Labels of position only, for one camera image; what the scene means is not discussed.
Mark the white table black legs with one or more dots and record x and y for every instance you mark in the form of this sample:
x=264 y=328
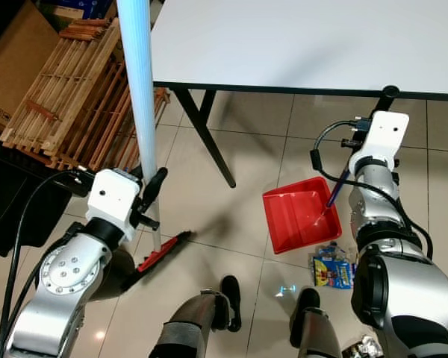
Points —
x=313 y=41

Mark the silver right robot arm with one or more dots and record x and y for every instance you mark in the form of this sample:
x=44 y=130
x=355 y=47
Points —
x=403 y=291

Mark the robot left leg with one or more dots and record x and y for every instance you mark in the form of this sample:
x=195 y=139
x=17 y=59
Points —
x=194 y=328

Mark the crumpled silver foil wrapper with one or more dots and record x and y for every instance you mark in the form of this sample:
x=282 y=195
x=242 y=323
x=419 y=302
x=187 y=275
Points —
x=364 y=347

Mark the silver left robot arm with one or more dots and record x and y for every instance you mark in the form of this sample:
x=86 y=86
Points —
x=75 y=276

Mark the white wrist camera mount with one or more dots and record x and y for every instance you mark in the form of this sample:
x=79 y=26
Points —
x=384 y=134
x=112 y=201

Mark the blue carton box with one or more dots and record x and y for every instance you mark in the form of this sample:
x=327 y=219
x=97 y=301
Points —
x=86 y=7

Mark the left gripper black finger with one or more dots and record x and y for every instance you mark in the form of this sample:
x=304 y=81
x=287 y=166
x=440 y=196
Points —
x=155 y=190

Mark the robot right leg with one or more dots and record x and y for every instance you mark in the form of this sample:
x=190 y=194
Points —
x=317 y=335

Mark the folded wooden slat rack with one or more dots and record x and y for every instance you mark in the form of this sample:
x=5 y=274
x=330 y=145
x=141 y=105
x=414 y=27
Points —
x=60 y=97

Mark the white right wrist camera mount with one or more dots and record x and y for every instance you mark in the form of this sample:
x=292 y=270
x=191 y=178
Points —
x=384 y=134

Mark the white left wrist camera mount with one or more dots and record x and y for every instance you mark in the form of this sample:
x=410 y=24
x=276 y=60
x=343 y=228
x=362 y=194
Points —
x=112 y=201

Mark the black round waste bin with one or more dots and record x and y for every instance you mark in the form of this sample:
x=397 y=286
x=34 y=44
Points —
x=127 y=280

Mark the colourful blue snack packet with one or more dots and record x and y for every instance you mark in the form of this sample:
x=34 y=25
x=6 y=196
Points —
x=332 y=267

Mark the robot leg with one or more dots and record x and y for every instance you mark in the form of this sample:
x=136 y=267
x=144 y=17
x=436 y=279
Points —
x=194 y=328
x=317 y=335

